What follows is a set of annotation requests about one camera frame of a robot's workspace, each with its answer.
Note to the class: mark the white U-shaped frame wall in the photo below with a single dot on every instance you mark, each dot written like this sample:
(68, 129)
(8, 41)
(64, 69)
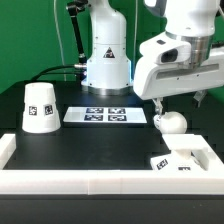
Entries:
(85, 182)

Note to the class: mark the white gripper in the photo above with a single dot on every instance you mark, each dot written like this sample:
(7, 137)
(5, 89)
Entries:
(152, 81)

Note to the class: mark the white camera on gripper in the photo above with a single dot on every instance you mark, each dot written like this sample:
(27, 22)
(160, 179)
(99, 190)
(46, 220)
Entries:
(162, 49)

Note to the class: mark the white lamp base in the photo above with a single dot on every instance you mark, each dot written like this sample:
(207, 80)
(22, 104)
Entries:
(181, 156)

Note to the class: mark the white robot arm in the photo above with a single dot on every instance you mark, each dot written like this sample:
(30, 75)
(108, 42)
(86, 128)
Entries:
(109, 71)

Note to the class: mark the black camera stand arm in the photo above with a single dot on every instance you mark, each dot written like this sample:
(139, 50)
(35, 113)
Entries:
(74, 8)

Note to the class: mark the white lamp bulb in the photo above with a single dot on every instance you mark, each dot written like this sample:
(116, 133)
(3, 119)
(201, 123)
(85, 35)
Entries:
(170, 123)

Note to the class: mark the white marker tag board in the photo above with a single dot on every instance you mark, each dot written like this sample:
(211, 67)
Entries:
(105, 115)

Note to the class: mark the white lamp shade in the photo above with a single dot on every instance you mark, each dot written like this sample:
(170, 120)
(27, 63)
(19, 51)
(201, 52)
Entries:
(40, 113)

